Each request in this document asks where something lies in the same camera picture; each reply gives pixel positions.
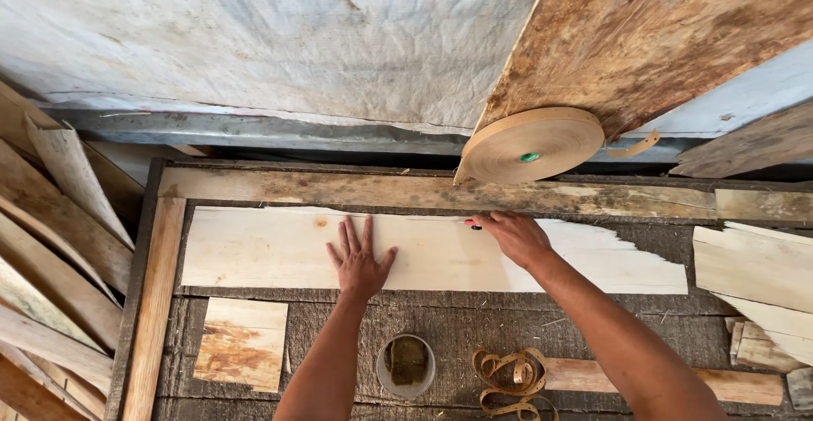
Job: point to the person's right hand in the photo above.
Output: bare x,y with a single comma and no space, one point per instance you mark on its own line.
517,240

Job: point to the person's left hand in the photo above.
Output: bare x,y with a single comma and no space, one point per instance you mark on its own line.
359,275

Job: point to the person's right fingers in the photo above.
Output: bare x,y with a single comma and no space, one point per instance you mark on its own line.
492,221

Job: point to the red and black cutter knife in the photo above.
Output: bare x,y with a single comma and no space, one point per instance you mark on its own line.
470,223

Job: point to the long pale veneer sheet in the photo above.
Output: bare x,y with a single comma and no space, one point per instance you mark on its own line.
444,262

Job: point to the brown paper tape roll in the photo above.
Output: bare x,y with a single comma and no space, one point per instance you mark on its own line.
527,148

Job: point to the tangle of brown tape strips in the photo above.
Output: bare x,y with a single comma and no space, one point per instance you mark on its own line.
517,376

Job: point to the dirty green sponge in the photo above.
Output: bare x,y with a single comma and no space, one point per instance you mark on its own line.
408,360

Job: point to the grey round bowl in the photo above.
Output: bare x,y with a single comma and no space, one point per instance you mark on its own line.
381,376

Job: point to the large stained plywood board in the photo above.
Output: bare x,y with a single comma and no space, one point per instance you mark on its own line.
635,33

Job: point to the pile of pale veneer sheets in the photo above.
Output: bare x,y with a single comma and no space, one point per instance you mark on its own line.
756,268

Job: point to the grey weathered wood board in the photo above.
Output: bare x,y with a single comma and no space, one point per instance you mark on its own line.
756,144

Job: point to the small stained veneer piece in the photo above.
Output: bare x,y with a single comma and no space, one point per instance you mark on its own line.
241,345

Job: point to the pale wooden stick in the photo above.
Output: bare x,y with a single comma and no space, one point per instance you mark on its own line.
730,386

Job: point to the heap of small wood offcuts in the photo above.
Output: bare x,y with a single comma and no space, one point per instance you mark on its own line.
759,351

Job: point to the white woven tarp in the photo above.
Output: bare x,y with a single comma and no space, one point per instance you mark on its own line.
254,33

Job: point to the grey stone block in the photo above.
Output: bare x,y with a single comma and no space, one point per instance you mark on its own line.
801,389

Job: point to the heap of brown veneer sheets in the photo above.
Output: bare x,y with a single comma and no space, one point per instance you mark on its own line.
51,262

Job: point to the long weathered wooden rail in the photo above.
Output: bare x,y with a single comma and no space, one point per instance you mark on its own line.
381,189

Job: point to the grey metal rail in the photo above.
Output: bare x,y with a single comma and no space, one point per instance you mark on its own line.
254,132

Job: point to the short weathered wooden rail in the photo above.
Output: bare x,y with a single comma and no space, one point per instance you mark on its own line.
762,205

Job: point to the upright pale wooden rail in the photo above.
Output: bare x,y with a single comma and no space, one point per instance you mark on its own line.
152,306

